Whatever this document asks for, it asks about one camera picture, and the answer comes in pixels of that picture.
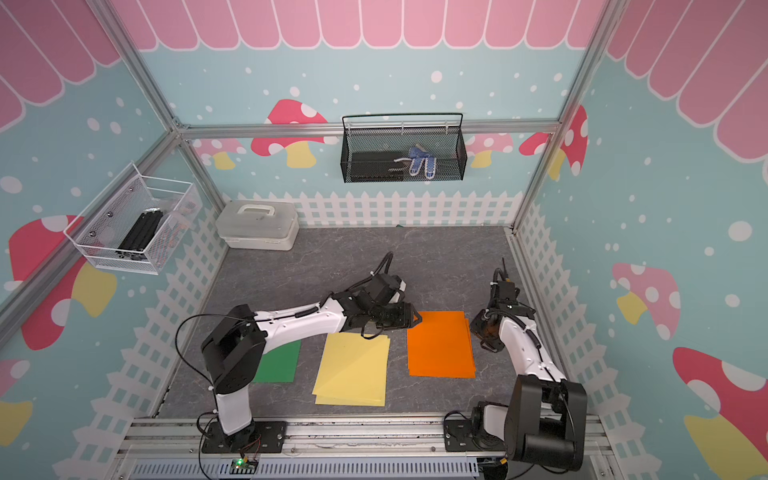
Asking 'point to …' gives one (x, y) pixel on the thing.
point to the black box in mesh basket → (377, 166)
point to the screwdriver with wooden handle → (503, 263)
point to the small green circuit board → (242, 466)
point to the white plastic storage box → (258, 225)
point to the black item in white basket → (140, 234)
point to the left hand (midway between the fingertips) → (414, 322)
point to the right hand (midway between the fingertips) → (480, 328)
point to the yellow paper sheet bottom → (353, 370)
